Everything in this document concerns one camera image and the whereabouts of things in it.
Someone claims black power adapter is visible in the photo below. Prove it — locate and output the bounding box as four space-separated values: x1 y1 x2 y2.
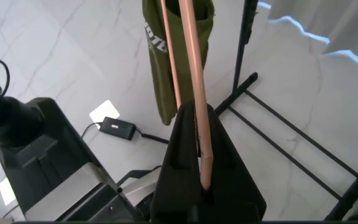
81 116 170 145

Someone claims black clothes rack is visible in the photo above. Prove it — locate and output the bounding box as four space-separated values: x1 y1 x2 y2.
214 0 358 222

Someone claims pink clothes hanger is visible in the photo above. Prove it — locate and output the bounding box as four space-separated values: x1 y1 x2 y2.
160 0 214 191

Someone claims white curtain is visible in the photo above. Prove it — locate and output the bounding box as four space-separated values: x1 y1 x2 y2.
259 0 358 71

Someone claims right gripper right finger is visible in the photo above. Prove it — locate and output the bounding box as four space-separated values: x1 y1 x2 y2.
202 104 267 222

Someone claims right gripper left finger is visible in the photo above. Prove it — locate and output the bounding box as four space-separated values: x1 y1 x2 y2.
150 101 205 222

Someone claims green printed t-shirt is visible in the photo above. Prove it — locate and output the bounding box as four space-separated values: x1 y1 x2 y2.
141 0 216 126

